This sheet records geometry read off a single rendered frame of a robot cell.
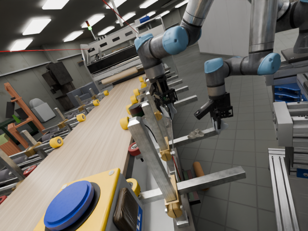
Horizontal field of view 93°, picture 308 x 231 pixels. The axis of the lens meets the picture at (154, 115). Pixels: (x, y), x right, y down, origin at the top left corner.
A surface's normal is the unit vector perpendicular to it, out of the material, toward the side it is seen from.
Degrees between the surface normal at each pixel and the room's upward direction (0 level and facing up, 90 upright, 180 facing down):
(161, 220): 0
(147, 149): 90
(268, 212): 0
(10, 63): 90
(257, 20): 76
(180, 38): 89
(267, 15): 81
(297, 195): 0
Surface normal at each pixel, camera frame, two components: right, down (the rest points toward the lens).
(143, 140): 0.01, 0.42
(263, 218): -0.36, -0.85
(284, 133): -0.47, 0.53
